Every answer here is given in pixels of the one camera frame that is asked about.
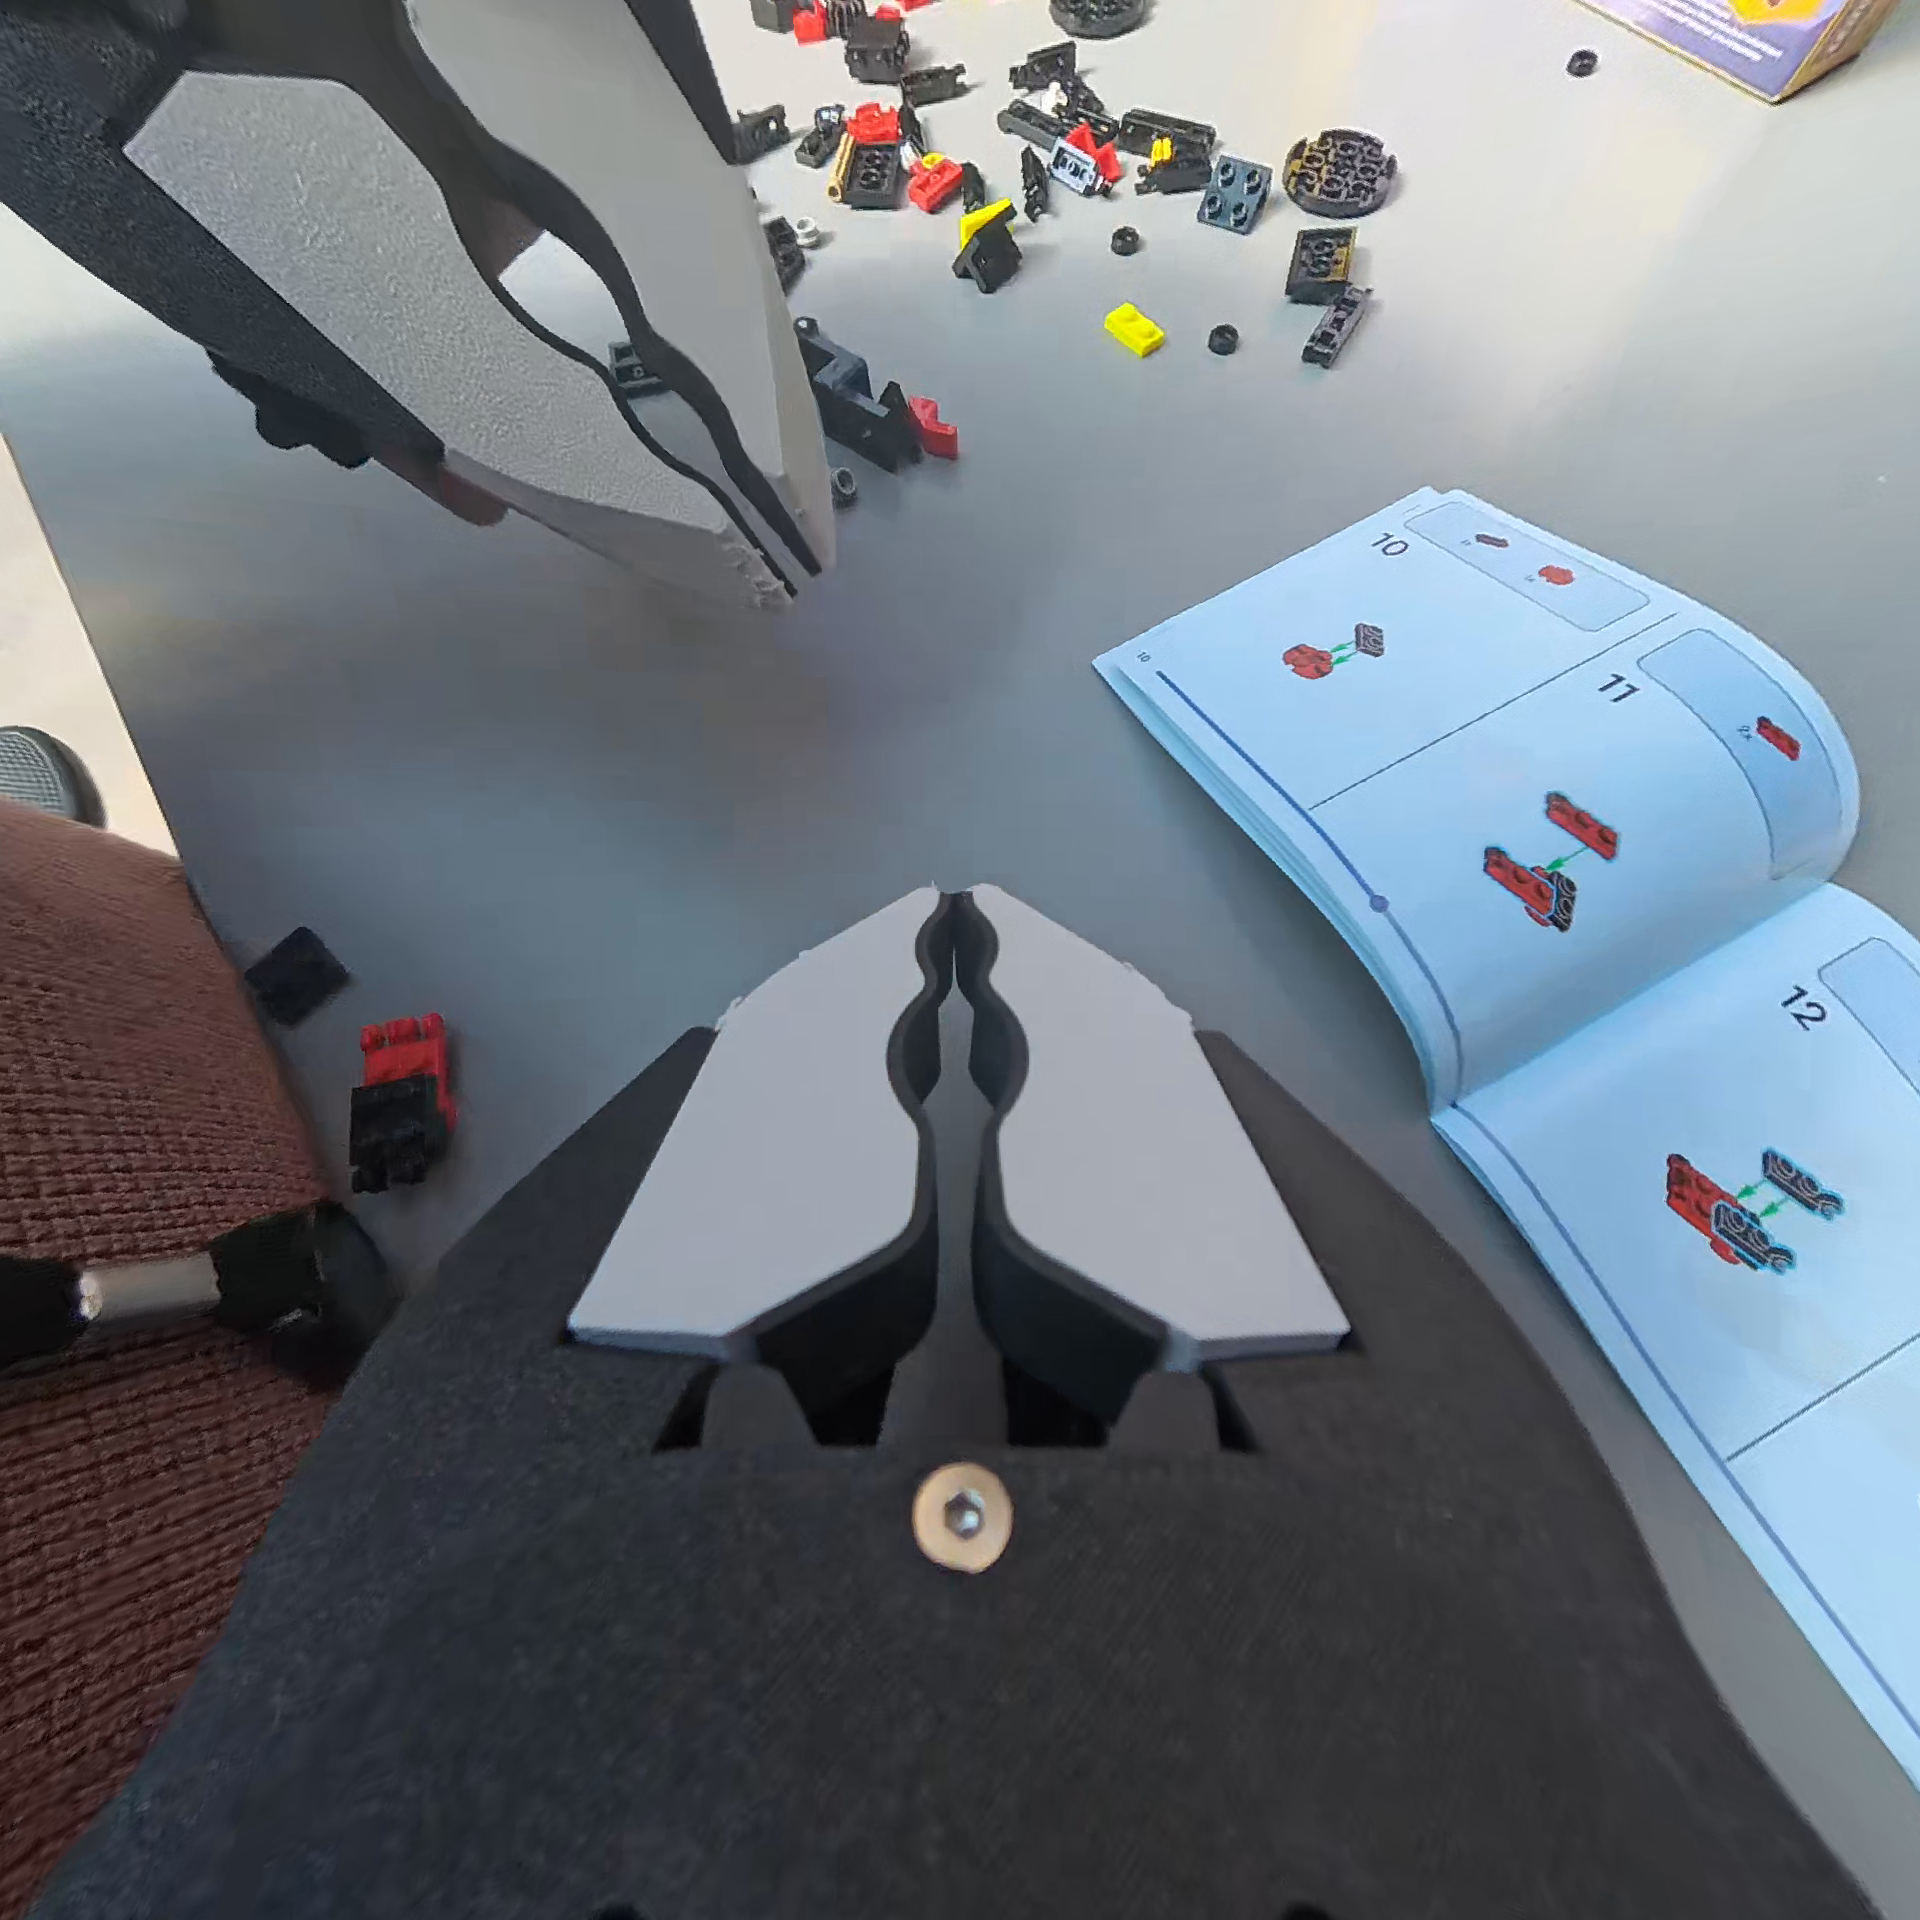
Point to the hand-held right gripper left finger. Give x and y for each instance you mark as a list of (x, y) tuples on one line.
[(781, 1142)]

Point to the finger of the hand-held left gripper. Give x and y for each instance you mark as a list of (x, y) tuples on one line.
[(345, 254), (662, 196)]

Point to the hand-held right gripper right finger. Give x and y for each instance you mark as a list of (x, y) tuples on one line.
[(1142, 1155)]

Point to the grey desk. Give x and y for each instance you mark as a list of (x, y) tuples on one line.
[(599, 780)]

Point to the pile of building bricks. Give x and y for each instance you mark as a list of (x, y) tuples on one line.
[(879, 143)]

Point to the dark blue red brick assembly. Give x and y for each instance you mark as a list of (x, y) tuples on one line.
[(840, 383)]

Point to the open blue instruction booklet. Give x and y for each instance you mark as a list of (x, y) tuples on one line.
[(1441, 961)]

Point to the red black brick assembly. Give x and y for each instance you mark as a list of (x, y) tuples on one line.
[(403, 1103)]

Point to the black flat brick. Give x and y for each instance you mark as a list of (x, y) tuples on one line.
[(297, 975)]

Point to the dark mesh shoe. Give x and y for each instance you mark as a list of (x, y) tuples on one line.
[(37, 774)]

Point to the black metal-banded rod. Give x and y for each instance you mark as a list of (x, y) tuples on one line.
[(149, 1291)]

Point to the purple yellow cardboard box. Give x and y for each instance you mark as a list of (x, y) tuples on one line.
[(1725, 38)]

